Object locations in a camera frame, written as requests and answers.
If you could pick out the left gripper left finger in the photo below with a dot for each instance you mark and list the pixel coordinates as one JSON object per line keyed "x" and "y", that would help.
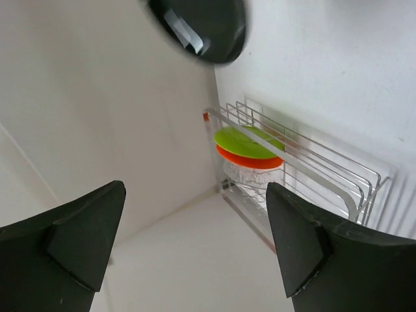
{"x": 57, "y": 260}

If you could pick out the wire dish rack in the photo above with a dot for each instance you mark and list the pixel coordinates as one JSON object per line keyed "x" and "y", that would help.
{"x": 367, "y": 183}

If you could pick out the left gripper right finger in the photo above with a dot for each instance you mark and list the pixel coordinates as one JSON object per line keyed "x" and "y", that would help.
{"x": 329, "y": 263}

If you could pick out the orange plate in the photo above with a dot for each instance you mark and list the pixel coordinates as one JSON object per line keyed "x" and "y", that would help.
{"x": 262, "y": 164}

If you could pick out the black plate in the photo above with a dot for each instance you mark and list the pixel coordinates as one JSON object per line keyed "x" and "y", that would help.
{"x": 214, "y": 32}

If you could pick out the green plate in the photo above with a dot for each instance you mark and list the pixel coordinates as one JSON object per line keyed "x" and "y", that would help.
{"x": 235, "y": 142}

